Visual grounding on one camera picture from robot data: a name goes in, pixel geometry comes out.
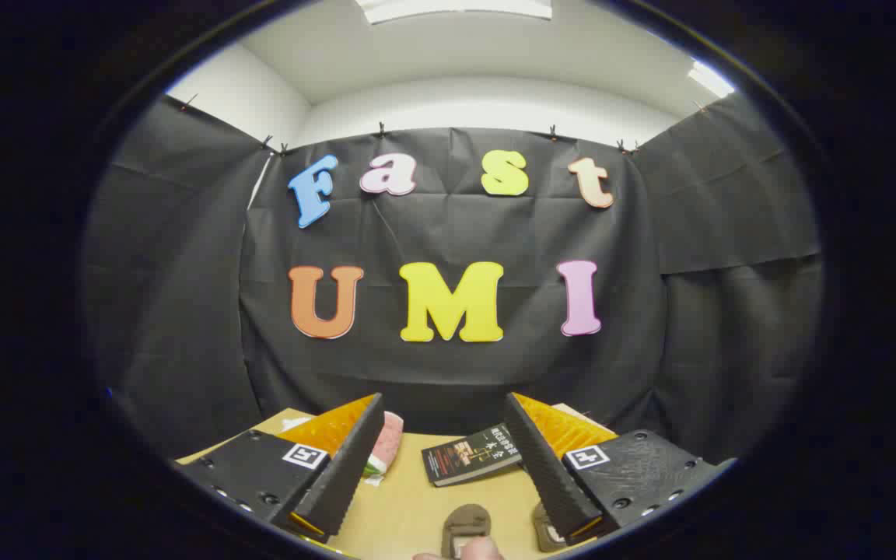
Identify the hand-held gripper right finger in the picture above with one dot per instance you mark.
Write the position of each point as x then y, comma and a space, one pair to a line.
545, 474

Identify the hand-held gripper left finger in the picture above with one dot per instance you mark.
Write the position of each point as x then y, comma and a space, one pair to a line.
347, 474

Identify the brown fuzzy shoe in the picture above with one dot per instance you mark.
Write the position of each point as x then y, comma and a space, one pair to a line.
545, 533
463, 519

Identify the watermelon slice plush toy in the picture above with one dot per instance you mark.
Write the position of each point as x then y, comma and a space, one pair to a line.
390, 443

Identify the beige cover book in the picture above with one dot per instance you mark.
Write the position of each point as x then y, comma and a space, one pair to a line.
580, 413

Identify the white plush toy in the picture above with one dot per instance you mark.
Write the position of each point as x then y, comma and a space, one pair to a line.
296, 424

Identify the black cover book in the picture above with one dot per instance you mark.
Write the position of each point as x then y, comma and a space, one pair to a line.
467, 459

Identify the small ceiling light panel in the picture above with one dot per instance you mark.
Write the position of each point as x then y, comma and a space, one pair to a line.
708, 78

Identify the long ceiling light panel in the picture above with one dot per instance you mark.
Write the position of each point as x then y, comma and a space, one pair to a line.
456, 9

